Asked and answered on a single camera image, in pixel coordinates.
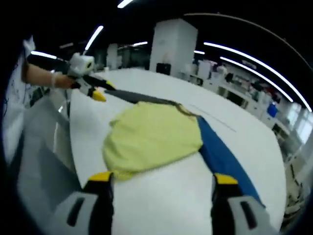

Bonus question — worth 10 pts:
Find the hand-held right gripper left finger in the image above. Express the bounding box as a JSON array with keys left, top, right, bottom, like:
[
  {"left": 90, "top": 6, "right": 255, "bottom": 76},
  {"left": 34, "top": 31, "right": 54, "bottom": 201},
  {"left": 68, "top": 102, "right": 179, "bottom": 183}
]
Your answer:
[{"left": 55, "top": 171, "right": 115, "bottom": 235}]

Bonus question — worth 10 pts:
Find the bright window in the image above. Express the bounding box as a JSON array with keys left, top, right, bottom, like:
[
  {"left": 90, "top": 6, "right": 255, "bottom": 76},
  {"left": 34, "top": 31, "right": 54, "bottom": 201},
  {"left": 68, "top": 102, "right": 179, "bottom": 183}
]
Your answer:
[{"left": 285, "top": 102, "right": 312, "bottom": 145}]

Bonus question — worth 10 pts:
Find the person's white shirt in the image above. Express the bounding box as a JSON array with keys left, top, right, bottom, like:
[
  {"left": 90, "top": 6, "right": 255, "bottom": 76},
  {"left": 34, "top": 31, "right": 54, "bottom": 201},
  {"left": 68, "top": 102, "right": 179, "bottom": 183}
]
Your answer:
[{"left": 5, "top": 36, "right": 35, "bottom": 110}]

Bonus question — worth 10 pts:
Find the black box at pillar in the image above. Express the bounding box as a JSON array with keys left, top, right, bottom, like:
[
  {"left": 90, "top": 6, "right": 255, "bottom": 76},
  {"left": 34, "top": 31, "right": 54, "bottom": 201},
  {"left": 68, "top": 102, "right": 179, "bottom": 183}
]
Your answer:
[{"left": 156, "top": 62, "right": 172, "bottom": 75}]

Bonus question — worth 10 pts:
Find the person's left hand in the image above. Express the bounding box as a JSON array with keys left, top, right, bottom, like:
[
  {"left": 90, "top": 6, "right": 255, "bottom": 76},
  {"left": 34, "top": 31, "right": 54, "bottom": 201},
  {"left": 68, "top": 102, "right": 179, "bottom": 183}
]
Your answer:
[{"left": 49, "top": 71, "right": 77, "bottom": 90}]

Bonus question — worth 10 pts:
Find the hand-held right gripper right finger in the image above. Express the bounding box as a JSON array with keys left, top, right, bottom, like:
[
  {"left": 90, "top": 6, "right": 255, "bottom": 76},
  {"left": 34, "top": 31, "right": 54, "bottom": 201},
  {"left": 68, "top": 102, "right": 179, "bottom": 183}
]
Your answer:
[{"left": 210, "top": 172, "right": 279, "bottom": 235}]

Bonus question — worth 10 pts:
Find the yellow grey and blue garment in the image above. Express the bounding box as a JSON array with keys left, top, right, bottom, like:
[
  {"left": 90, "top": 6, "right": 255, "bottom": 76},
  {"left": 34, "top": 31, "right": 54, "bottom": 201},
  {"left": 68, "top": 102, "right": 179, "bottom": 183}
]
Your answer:
[{"left": 102, "top": 89, "right": 267, "bottom": 209}]

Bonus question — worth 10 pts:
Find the wide white pillar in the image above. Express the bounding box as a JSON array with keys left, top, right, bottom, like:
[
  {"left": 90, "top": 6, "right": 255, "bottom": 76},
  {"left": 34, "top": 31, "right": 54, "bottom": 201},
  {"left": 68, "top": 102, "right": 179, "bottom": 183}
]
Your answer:
[{"left": 149, "top": 18, "right": 198, "bottom": 74}]

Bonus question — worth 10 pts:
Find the row of white cabinets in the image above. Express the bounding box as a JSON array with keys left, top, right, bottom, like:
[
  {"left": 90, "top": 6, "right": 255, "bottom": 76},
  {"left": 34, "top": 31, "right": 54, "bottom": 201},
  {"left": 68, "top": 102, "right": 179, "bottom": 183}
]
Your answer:
[{"left": 190, "top": 60, "right": 294, "bottom": 128}]

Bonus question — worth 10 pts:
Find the ceiling light strip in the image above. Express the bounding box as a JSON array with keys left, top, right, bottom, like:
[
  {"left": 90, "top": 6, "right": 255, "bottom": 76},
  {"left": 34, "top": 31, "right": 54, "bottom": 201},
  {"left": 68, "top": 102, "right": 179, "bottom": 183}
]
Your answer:
[
  {"left": 220, "top": 56, "right": 294, "bottom": 103},
  {"left": 203, "top": 42, "right": 313, "bottom": 113},
  {"left": 84, "top": 25, "right": 104, "bottom": 51}
]

